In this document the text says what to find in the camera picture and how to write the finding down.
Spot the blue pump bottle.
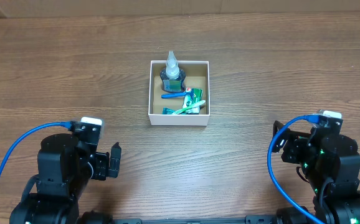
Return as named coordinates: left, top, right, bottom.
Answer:
left=159, top=51, right=186, bottom=93

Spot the blue cable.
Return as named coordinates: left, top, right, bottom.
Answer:
left=0, top=121, right=73, bottom=224
left=267, top=114, right=324, bottom=224

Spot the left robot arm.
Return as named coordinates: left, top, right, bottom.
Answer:
left=9, top=134, right=121, bottom=224

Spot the teal toothpaste tube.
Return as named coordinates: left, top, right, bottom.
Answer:
left=162, top=107, right=175, bottom=114

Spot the blue disposable razor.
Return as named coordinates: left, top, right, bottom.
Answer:
left=161, top=88, right=197, bottom=99

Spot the right blue cable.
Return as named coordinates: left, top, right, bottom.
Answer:
left=267, top=114, right=324, bottom=224

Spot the green white toothbrush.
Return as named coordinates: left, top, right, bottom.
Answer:
left=173, top=100, right=206, bottom=114

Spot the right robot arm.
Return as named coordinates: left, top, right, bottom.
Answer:
left=271, top=118, right=360, bottom=224

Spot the left blue cable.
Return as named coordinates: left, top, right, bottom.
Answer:
left=0, top=121, right=73, bottom=224

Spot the green soap packet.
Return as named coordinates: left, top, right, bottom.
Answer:
left=182, top=88, right=203, bottom=114

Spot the white cardboard box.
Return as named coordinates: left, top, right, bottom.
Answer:
left=148, top=60, right=211, bottom=126

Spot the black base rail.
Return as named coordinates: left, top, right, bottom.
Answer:
left=110, top=215, right=277, bottom=224

